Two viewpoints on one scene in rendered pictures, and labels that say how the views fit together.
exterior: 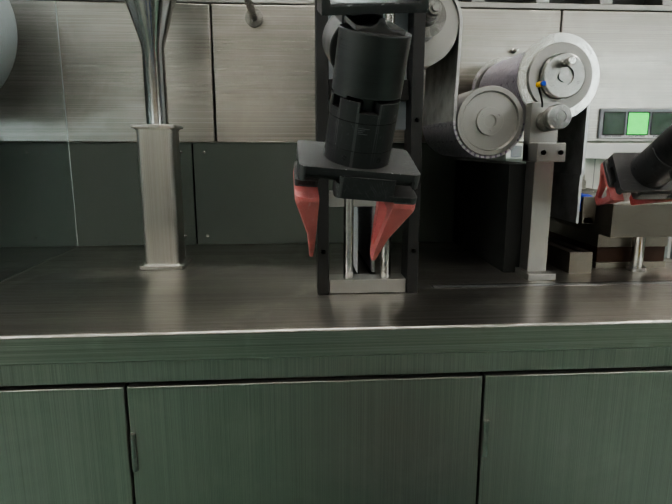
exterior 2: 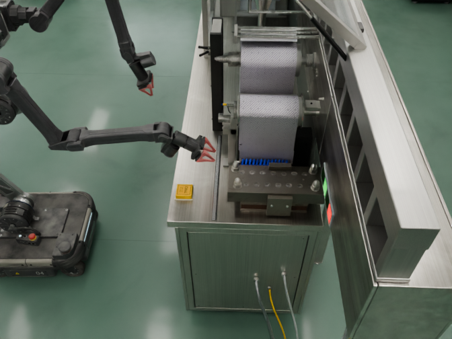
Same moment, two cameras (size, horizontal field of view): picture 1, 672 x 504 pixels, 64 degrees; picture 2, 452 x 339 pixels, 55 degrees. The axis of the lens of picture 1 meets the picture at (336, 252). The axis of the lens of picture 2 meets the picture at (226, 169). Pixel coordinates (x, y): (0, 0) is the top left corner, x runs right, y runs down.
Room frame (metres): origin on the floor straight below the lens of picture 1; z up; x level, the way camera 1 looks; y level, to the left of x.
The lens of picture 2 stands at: (1.09, -1.81, 2.36)
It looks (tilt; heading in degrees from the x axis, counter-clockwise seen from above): 46 degrees down; 96
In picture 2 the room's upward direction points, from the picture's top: straight up
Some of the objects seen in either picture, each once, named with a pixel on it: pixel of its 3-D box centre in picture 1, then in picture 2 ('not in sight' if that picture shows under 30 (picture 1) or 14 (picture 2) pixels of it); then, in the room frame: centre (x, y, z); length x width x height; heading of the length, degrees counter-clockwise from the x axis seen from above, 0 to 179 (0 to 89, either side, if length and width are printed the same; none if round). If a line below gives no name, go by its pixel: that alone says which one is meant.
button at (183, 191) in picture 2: not in sight; (184, 191); (0.77, -0.57, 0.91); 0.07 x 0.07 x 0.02; 4
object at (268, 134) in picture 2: (556, 125); (267, 134); (1.11, -0.44, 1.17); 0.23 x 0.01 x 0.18; 4
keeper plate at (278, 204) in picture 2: not in sight; (279, 206); (1.19, -0.65, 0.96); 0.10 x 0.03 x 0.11; 4
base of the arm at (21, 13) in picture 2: not in sight; (19, 15); (-0.03, -0.07, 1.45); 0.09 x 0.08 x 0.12; 97
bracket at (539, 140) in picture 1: (541, 192); (229, 139); (0.95, -0.36, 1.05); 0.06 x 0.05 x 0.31; 4
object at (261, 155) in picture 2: (550, 193); (266, 158); (1.12, -0.44, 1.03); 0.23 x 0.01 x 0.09; 4
